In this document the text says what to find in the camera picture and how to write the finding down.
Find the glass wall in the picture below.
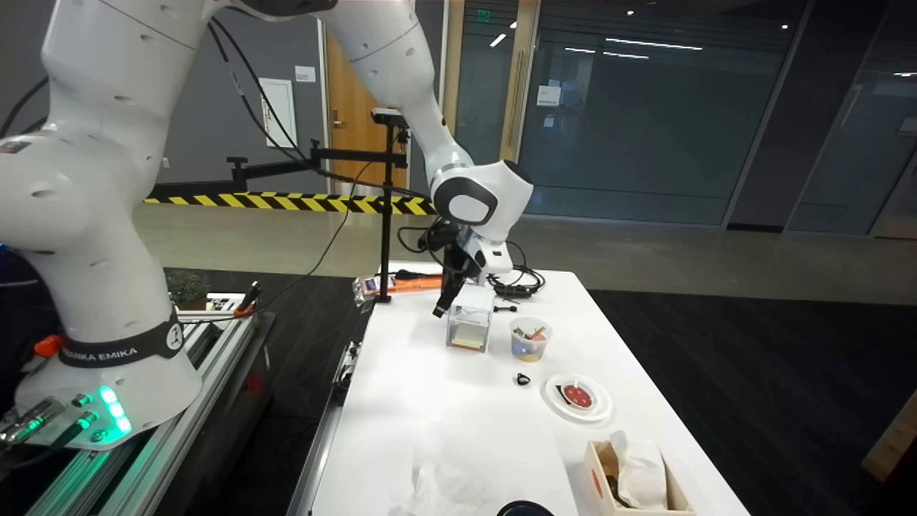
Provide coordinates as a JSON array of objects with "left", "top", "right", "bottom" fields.
[{"left": 443, "top": 0, "right": 814, "bottom": 229}]

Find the coil of black cable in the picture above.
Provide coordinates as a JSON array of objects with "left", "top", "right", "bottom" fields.
[{"left": 486, "top": 261, "right": 547, "bottom": 301}]

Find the black round object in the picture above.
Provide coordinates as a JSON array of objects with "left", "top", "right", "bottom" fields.
[{"left": 496, "top": 500, "right": 557, "bottom": 516}]

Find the clear plastic cup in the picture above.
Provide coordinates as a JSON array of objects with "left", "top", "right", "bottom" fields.
[{"left": 509, "top": 317, "right": 553, "bottom": 363}]

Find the wooden tissue box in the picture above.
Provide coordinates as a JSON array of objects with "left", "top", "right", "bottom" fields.
[{"left": 583, "top": 438, "right": 696, "bottom": 516}]

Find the orange flat tool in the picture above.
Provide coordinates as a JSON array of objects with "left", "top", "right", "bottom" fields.
[{"left": 389, "top": 275, "right": 446, "bottom": 294}]

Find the yellow black hazard tape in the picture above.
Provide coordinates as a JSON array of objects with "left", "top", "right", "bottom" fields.
[{"left": 142, "top": 191, "right": 437, "bottom": 216}]

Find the camera on mount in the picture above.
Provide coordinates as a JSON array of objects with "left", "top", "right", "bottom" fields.
[{"left": 226, "top": 107, "right": 411, "bottom": 305}]

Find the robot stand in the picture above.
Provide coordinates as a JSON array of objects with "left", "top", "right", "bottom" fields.
[{"left": 0, "top": 292, "right": 277, "bottom": 516}]

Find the crumpled white tissue paper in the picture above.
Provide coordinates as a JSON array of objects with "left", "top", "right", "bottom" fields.
[{"left": 389, "top": 456, "right": 498, "bottom": 516}]

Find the wooden door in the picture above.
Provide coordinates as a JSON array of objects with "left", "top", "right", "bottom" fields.
[{"left": 323, "top": 27, "right": 410, "bottom": 191}]

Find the stack of yellow post-its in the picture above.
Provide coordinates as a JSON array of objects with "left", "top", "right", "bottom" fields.
[{"left": 451, "top": 326, "right": 489, "bottom": 351}]

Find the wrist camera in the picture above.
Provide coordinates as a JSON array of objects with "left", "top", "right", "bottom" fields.
[{"left": 427, "top": 221, "right": 460, "bottom": 252}]

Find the small potted plant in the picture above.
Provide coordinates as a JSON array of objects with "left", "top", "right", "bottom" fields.
[{"left": 165, "top": 269, "right": 211, "bottom": 311}]

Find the white plate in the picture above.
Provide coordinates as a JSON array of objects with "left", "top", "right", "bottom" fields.
[{"left": 544, "top": 373, "right": 613, "bottom": 423}]

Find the clear acrylic box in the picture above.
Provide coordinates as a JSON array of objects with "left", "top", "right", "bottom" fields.
[{"left": 446, "top": 285, "right": 496, "bottom": 354}]

